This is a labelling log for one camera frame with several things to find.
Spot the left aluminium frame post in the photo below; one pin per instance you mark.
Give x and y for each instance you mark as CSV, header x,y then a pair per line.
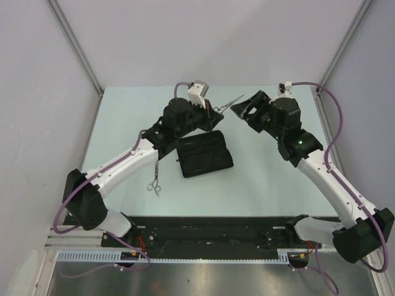
x,y
74,44

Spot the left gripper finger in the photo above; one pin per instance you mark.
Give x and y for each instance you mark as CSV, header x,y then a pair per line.
x,y
210,109
214,120

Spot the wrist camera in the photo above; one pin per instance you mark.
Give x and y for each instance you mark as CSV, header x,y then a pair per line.
x,y
285,88
196,93

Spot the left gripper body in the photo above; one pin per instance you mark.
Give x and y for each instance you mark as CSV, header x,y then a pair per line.
x,y
205,122

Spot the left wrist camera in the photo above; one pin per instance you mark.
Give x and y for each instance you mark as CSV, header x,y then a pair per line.
x,y
196,93

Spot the aluminium frame post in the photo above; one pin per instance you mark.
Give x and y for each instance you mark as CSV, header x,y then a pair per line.
x,y
347,39
74,44

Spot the silver scissors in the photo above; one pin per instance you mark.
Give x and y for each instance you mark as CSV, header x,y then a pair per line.
x,y
228,105
154,184

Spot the black zip tool case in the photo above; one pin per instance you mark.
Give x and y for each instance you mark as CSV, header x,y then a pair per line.
x,y
203,153

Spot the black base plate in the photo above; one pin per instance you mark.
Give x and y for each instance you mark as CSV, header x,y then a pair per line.
x,y
214,237

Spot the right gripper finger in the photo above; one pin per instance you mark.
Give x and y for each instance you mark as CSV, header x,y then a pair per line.
x,y
241,109
259,101

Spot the white cable duct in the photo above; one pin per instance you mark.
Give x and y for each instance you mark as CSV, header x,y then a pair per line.
x,y
123,256

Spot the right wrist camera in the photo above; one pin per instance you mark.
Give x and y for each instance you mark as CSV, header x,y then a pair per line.
x,y
285,88

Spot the right aluminium frame post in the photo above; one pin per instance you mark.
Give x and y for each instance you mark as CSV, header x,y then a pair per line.
x,y
347,39

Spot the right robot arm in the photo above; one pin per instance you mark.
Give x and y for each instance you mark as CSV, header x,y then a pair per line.
x,y
363,227

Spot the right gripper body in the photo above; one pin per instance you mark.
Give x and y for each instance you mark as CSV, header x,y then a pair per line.
x,y
259,120

